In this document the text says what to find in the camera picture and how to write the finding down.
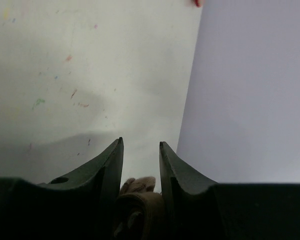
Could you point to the pink green dotted sock pair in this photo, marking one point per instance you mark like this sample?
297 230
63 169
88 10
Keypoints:
198 3

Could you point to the brown sock striped cuff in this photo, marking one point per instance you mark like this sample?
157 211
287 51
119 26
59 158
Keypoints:
139 212

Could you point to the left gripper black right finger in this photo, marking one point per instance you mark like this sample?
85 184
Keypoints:
199 208

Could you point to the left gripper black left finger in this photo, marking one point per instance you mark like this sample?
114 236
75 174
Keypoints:
76 206

